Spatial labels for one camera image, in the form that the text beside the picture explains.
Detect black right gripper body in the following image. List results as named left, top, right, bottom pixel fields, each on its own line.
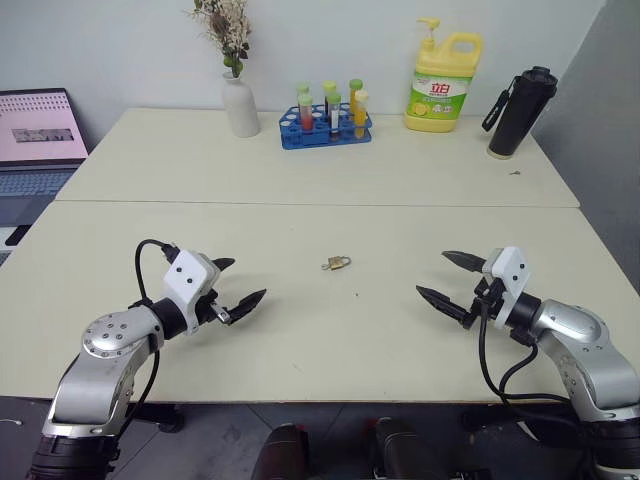
left=459, top=272, right=505, bottom=331

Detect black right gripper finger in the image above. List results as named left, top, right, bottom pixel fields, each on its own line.
left=441, top=250, right=489, bottom=274
left=415, top=285, right=470, bottom=324

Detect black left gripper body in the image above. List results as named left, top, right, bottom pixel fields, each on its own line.
left=195, top=288, right=233, bottom=329

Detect black table leg foot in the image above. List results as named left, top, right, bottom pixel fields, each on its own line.
left=127, top=402, right=184, bottom=434

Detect blue test tube rack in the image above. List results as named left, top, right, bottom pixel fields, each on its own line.
left=278, top=102, right=374, bottom=151

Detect dark rounded shape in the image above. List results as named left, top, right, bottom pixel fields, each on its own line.
left=373, top=416, right=434, bottom=480
left=258, top=422, right=310, bottom=480

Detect white ceramic vase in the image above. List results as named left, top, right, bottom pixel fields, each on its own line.
left=221, top=71, right=262, bottom=139

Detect yellow dish soap pump bottle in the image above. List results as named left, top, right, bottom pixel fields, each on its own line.
left=403, top=17, right=484, bottom=134

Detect green-capped red liquid tube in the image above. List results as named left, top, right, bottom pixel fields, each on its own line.
left=297, top=93, right=314, bottom=133

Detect cream-capped orange liquid tube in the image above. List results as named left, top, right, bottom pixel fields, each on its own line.
left=353, top=89, right=370, bottom=140

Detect green-capped white-labelled tube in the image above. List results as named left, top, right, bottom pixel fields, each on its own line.
left=327, top=91, right=343, bottom=140

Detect black smartphone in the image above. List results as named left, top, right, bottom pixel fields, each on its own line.
left=4, top=224, right=33, bottom=248

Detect open laptop with pink screen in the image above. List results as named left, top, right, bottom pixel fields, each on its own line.
left=0, top=88, right=91, bottom=229

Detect dried flower bouquet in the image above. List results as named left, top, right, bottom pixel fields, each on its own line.
left=191, top=0, right=252, bottom=79

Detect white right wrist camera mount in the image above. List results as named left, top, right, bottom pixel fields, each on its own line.
left=481, top=245, right=531, bottom=329

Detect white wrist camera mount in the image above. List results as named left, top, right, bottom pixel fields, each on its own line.
left=481, top=245, right=531, bottom=329
left=163, top=249, right=222, bottom=334

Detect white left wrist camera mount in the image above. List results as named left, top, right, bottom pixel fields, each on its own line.
left=163, top=249, right=222, bottom=334

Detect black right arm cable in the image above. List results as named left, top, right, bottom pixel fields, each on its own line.
left=477, top=298, right=576, bottom=419

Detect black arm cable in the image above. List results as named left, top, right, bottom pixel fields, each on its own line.
left=477, top=298, right=576, bottom=419
left=133, top=239, right=180, bottom=419

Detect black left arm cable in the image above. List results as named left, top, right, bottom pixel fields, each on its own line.
left=133, top=239, right=180, bottom=419

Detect black water bottle with strap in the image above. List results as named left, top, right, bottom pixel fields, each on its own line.
left=481, top=65, right=559, bottom=161

